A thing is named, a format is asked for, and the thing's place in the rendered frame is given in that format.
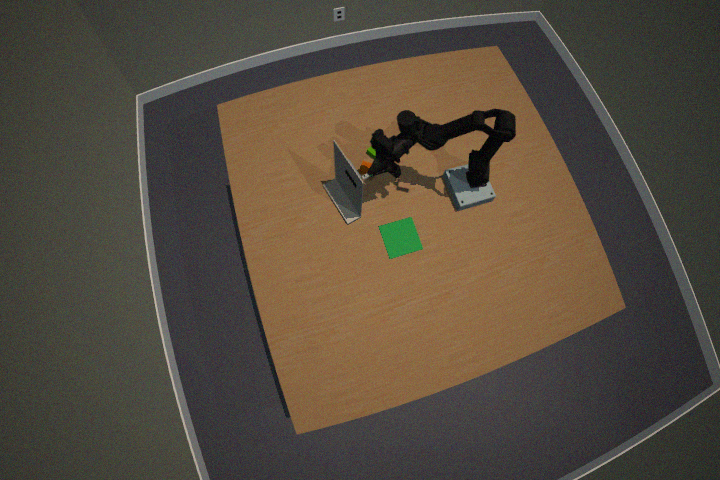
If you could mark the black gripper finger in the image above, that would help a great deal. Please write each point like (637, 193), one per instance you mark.
(380, 161)
(385, 169)

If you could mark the small orange block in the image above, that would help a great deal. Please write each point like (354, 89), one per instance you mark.
(364, 167)

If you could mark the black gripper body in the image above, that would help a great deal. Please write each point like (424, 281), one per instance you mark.
(394, 150)

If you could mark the green translucent square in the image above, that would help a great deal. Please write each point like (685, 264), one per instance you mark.
(400, 237)

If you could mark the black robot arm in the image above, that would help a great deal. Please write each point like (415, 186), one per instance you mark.
(433, 136)

